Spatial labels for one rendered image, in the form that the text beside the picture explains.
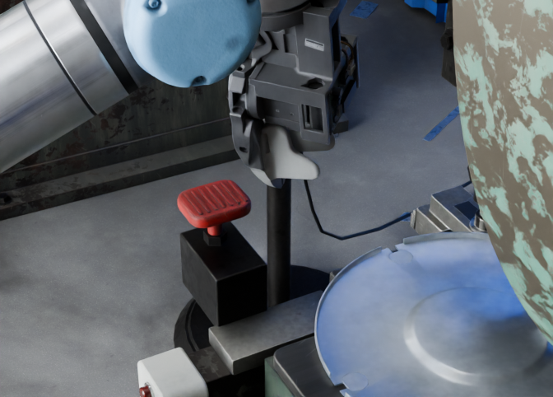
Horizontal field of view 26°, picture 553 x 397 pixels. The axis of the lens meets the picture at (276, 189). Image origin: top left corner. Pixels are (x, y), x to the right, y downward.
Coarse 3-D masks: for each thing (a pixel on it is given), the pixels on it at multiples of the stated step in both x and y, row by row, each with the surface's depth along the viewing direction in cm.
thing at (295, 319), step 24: (264, 312) 130; (288, 312) 130; (312, 312) 130; (216, 336) 126; (240, 336) 126; (264, 336) 126; (288, 336) 126; (312, 336) 127; (192, 360) 127; (216, 360) 127; (240, 360) 124; (264, 360) 125; (216, 384) 125; (240, 384) 126; (264, 384) 128
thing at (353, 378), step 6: (354, 372) 102; (342, 378) 101; (348, 378) 101; (354, 378) 101; (360, 378) 101; (366, 378) 101; (348, 384) 100; (354, 384) 100; (360, 384) 100; (366, 384) 100
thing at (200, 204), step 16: (192, 192) 128; (208, 192) 128; (224, 192) 128; (240, 192) 127; (192, 208) 125; (208, 208) 125; (224, 208) 125; (240, 208) 125; (192, 224) 125; (208, 224) 124
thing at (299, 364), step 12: (288, 348) 104; (300, 348) 104; (312, 348) 104; (276, 360) 103; (288, 360) 103; (300, 360) 103; (312, 360) 103; (288, 372) 102; (300, 372) 102; (312, 372) 102; (324, 372) 102; (288, 384) 102; (300, 384) 101; (312, 384) 101; (324, 384) 101; (300, 396) 100; (312, 396) 99; (324, 396) 99; (336, 396) 99
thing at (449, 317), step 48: (432, 240) 117; (480, 240) 117; (336, 288) 111; (384, 288) 111; (432, 288) 111; (480, 288) 110; (336, 336) 105; (384, 336) 105; (432, 336) 104; (480, 336) 104; (528, 336) 104; (336, 384) 100; (384, 384) 100; (432, 384) 100; (480, 384) 100; (528, 384) 100
